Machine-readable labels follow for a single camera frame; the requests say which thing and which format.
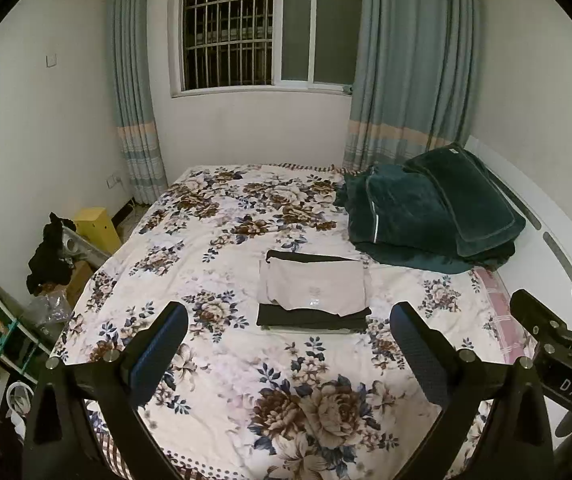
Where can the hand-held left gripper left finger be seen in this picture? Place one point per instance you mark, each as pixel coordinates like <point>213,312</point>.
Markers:
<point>158,355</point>

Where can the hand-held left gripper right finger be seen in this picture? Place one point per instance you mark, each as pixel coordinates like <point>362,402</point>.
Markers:
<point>418,350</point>

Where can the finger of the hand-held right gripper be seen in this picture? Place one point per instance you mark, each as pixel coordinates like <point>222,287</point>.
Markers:
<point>536,310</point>

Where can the grey long sleeve shirt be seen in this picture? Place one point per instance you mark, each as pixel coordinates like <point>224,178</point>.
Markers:
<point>311,285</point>

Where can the pink checkered bedsheet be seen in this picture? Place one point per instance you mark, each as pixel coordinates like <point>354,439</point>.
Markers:
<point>496,300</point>

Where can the white bed headboard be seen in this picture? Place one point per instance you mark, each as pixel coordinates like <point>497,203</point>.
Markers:
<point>526,270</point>

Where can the brown cardboard box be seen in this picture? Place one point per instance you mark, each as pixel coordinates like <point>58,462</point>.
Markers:
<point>79,282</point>

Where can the clear plastic bag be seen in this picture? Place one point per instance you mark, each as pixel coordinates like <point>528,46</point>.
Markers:
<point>48,315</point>

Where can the dark green pillow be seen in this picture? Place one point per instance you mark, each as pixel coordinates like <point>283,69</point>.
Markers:
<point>466,200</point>

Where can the dark green blanket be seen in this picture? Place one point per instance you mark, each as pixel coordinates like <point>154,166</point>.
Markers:
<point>391,220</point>

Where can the folded black garment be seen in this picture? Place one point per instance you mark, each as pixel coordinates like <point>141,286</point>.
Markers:
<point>286,316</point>

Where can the yellow box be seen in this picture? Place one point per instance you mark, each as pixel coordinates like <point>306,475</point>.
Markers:
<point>98,227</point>

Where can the floral quilt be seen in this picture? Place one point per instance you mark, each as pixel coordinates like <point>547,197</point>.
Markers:
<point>215,220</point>

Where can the black hanging cloth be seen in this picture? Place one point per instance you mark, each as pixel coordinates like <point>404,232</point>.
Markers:
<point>50,255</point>

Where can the white plastic object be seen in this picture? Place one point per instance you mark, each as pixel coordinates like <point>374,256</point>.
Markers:
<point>18,400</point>

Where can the green shelf rack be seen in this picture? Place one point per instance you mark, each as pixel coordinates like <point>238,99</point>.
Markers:
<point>0,325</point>

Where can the teal striped curtain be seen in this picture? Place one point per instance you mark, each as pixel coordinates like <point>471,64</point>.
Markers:
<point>135,85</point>
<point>411,60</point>

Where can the barred window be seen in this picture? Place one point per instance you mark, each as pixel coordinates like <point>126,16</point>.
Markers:
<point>246,25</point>

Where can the silver metal frame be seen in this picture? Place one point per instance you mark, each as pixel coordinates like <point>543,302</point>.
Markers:
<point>83,247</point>

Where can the wall socket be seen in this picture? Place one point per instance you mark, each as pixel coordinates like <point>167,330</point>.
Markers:
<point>114,181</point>

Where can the wall switch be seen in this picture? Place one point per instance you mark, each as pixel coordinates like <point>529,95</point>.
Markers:
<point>51,60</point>

